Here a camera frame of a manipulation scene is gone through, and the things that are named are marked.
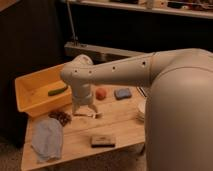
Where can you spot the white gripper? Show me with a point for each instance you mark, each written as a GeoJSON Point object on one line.
{"type": "Point", "coordinates": [82, 95]}

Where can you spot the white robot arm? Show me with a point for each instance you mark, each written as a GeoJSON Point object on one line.
{"type": "Point", "coordinates": [179, 106]}

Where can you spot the metal fork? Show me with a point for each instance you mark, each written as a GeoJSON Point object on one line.
{"type": "Point", "coordinates": [95, 115]}

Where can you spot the orange red toy fruit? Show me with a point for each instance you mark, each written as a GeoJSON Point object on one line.
{"type": "Point", "coordinates": [100, 93]}

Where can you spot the black brush block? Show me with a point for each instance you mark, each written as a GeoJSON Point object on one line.
{"type": "Point", "coordinates": [102, 141]}

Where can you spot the blue sponge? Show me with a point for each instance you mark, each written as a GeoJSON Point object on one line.
{"type": "Point", "coordinates": [122, 93]}

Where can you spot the wooden table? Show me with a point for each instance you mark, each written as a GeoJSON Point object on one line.
{"type": "Point", "coordinates": [119, 118]}

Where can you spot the yellow plastic bin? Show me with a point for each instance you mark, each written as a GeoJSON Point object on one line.
{"type": "Point", "coordinates": [32, 91]}

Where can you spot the blue cloth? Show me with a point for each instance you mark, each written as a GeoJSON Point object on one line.
{"type": "Point", "coordinates": [47, 140]}

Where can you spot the grey metal shelf beam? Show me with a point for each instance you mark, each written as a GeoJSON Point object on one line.
{"type": "Point", "coordinates": [87, 54]}

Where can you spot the stack of white bowls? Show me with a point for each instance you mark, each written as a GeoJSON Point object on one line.
{"type": "Point", "coordinates": [141, 111]}

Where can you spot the metal vertical pole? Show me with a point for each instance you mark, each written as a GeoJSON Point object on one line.
{"type": "Point", "coordinates": [74, 37]}

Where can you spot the upper shelf with items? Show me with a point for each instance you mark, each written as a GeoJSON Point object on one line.
{"type": "Point", "coordinates": [187, 8]}

